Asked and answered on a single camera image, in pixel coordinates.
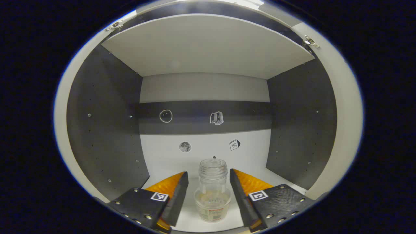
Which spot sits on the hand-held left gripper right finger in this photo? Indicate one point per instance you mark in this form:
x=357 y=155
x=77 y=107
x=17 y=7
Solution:
x=240 y=201

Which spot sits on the clear plastic bottle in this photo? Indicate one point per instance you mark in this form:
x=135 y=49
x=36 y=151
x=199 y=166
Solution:
x=213 y=195

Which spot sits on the grey and black cabinet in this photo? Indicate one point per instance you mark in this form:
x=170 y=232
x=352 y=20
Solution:
x=104 y=130

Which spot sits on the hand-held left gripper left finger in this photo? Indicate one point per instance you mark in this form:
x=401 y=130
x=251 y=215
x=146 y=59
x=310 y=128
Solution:
x=177 y=201

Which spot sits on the grey cabinet shelf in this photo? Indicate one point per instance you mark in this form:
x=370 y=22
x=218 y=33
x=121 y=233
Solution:
x=208 y=45

